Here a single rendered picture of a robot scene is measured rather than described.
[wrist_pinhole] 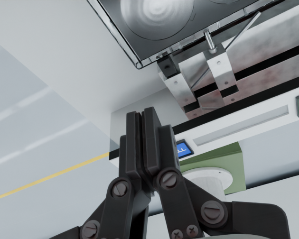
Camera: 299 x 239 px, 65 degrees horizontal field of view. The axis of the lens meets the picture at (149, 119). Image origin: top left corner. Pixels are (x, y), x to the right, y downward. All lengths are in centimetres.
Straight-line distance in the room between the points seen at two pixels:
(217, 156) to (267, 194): 250
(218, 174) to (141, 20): 50
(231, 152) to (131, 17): 44
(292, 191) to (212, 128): 271
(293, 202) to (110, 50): 283
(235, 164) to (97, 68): 46
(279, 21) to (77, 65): 37
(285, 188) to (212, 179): 246
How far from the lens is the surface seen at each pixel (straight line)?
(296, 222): 305
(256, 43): 47
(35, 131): 206
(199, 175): 71
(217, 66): 43
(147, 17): 37
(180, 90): 44
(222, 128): 48
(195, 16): 38
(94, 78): 53
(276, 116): 50
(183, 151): 50
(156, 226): 343
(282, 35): 48
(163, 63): 40
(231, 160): 69
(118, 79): 53
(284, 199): 311
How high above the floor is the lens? 123
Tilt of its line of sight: 41 degrees down
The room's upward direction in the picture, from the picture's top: 174 degrees clockwise
